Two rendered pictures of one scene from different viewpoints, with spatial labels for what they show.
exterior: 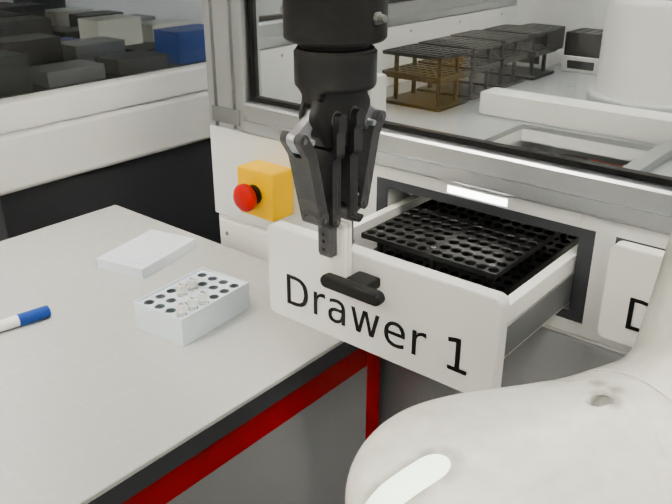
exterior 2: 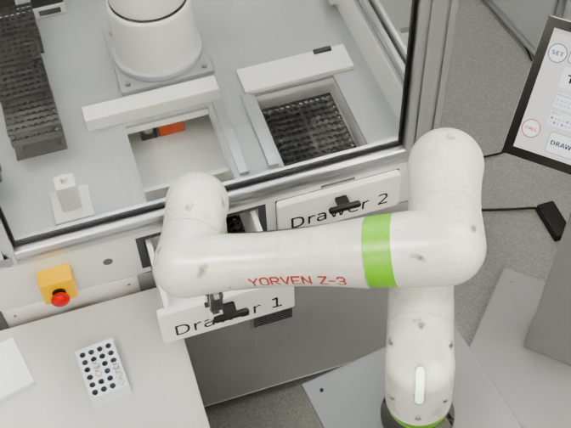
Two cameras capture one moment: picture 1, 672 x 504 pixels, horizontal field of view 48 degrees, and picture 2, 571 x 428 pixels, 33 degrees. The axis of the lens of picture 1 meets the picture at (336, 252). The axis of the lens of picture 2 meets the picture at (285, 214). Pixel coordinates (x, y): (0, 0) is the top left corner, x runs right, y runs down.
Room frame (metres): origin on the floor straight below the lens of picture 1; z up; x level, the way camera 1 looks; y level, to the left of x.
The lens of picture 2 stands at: (-0.02, 0.76, 2.59)
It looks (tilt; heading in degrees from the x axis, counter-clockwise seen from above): 53 degrees down; 304
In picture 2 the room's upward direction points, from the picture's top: 2 degrees counter-clockwise
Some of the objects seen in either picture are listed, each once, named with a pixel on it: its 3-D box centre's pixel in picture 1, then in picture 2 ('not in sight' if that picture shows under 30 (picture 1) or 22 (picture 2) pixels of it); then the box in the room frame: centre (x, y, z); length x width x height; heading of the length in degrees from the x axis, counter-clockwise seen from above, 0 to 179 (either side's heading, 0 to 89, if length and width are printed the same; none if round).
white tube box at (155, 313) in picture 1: (193, 304); (103, 372); (0.86, 0.18, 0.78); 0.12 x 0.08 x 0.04; 146
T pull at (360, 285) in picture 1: (359, 284); (229, 310); (0.67, -0.02, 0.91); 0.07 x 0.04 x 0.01; 50
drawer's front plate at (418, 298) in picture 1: (374, 303); (227, 308); (0.69, -0.04, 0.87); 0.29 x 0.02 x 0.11; 50
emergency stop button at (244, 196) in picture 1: (247, 196); (59, 297); (1.00, 0.13, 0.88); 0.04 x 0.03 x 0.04; 50
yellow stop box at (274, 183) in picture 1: (264, 190); (57, 284); (1.03, 0.10, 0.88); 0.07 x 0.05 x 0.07; 50
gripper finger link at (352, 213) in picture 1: (344, 163); not in sight; (0.70, -0.01, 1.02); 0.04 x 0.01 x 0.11; 50
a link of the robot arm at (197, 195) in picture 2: not in sight; (197, 211); (0.68, 0.01, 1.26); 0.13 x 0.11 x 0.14; 117
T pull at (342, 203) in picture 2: not in sight; (342, 203); (0.61, -0.39, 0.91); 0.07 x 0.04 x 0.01; 50
